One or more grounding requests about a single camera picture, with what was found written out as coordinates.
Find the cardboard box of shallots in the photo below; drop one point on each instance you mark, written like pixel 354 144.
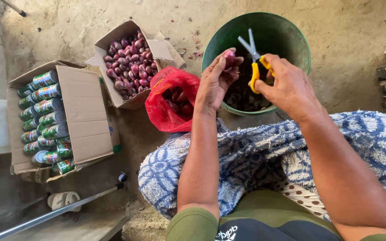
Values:
pixel 161 50

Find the person's left hand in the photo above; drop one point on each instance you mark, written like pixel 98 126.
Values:
pixel 210 88

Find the red mesh bag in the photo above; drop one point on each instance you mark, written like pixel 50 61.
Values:
pixel 159 103

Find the green plastic bucket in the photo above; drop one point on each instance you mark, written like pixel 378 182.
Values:
pixel 280 36

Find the blue white patterned towel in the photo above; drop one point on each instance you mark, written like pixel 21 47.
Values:
pixel 253 150

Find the white dotted cloth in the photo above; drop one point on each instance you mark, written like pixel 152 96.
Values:
pixel 300 197

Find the thin metal pole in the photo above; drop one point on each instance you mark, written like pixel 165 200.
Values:
pixel 13 7

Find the cardboard box of cans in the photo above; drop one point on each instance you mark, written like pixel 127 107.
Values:
pixel 85 113

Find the green shirt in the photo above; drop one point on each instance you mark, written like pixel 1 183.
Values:
pixel 263 214

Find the white tape roll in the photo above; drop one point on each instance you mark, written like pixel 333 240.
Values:
pixel 64 200

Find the shallots inside mesh bag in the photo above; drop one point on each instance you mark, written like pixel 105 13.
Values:
pixel 179 102

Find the long metal rod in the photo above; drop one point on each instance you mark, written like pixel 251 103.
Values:
pixel 55 212

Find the group of green tin cans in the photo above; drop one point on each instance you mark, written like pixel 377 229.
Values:
pixel 45 113

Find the single red shallot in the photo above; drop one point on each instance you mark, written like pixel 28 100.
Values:
pixel 230 59

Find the heap of dark shallot trimmings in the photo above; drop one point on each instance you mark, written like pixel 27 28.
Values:
pixel 243 97

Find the pile of red shallots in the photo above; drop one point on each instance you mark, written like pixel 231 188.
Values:
pixel 129 63

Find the person's right hand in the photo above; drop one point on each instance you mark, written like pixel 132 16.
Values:
pixel 292 88

